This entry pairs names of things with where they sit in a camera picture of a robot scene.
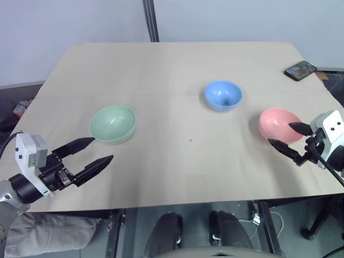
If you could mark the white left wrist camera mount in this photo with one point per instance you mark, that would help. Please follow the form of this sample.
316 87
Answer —
30 164

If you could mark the black chair base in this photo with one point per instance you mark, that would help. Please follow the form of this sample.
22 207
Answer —
321 223

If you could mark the black table leg frame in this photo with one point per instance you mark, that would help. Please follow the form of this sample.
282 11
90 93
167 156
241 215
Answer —
266 225
116 231

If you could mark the blue bowl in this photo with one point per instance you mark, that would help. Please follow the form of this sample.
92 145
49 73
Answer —
223 94

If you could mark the black smartphone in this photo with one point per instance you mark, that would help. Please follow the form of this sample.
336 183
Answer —
300 70

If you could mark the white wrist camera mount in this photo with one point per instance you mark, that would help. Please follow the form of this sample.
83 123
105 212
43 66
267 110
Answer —
30 164
328 131

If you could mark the brown cardboard box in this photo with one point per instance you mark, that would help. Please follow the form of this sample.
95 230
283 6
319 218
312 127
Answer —
323 76

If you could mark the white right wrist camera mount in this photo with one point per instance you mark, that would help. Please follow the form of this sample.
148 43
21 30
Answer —
328 131

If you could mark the dark vertical wall post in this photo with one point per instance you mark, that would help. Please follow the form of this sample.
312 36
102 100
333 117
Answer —
150 20

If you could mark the green bowl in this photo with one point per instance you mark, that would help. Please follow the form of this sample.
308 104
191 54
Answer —
113 123

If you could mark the red grey floor device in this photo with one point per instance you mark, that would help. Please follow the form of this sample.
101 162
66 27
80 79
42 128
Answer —
22 106

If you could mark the red bowl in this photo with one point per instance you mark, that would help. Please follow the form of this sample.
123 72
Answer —
279 122

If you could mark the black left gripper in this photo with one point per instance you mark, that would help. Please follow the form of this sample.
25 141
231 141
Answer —
56 174

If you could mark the grey cloth bundle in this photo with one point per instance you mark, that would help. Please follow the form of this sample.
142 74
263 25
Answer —
51 232

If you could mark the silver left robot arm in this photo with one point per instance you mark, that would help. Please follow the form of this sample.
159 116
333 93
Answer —
13 199

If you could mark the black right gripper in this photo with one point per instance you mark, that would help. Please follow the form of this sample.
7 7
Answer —
311 150

